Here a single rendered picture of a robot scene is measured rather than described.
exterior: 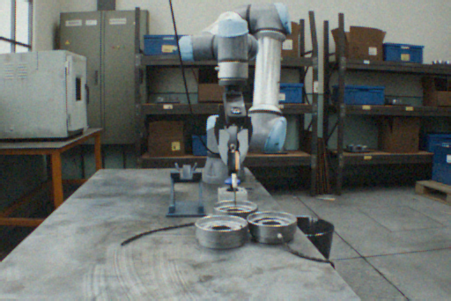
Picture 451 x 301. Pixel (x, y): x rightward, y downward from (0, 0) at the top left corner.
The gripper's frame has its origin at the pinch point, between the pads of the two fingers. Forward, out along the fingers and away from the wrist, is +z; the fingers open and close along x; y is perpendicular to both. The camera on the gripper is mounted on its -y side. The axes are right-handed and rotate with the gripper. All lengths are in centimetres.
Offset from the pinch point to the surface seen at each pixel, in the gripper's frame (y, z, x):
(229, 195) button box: 0.3, 9.2, 1.0
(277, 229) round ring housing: -25.9, 9.8, -6.9
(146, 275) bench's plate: -39.4, 13.1, 17.3
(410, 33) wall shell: 396, -100, -258
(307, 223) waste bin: 115, 54, -50
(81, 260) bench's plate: -33.5, 13.1, 30.2
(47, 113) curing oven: 184, -5, 118
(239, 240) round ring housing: -26.9, 11.6, 0.8
